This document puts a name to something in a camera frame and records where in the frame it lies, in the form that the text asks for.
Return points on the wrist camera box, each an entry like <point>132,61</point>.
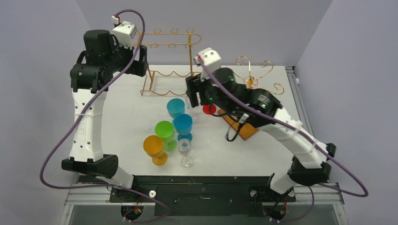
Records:
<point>124,32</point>
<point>210,58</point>

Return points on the clear glass near red goblet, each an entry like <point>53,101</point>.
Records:
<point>192,111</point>

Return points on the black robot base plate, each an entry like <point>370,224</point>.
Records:
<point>212,195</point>

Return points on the aluminium table frame rail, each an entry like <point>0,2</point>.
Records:
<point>294,86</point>

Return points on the tall gold wire glass rack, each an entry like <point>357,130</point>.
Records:
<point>170,61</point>

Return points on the gold hook rack wooden base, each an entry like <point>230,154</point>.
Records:
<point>246,89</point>

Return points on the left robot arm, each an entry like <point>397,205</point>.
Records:
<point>105,54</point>

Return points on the blue plastic goblet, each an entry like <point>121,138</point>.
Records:
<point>175,107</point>
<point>183,125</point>

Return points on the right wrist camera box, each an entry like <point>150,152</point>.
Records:
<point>210,58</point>

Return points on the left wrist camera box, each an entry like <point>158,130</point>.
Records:
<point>124,32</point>

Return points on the orange plastic goblet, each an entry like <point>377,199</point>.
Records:
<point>153,147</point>

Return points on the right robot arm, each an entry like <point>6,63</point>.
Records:
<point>309,164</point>

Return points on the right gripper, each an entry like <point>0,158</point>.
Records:
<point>192,89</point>

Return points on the red plastic goblet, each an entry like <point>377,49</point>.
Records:
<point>209,109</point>

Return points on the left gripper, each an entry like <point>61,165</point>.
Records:
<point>138,67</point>

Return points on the small clear front wine glass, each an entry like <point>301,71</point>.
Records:
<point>184,148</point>

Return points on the green plastic goblet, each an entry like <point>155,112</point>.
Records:
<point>165,131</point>

